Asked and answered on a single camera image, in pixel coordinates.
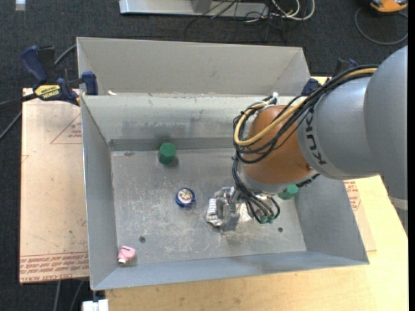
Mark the white and grey crumpled cloth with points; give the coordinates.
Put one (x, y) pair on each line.
(212, 213)

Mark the brown cardboard board, red print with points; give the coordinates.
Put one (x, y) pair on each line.
(52, 186)

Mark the green plastic cylinder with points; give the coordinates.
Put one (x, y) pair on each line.
(167, 154)
(288, 193)

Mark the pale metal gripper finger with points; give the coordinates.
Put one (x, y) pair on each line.
(220, 210)
(232, 221)

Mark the pink small toy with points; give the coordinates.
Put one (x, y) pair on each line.
(125, 254)

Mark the grey metal bin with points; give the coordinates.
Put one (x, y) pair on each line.
(181, 238)

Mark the blue round cap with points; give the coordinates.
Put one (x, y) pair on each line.
(185, 198)

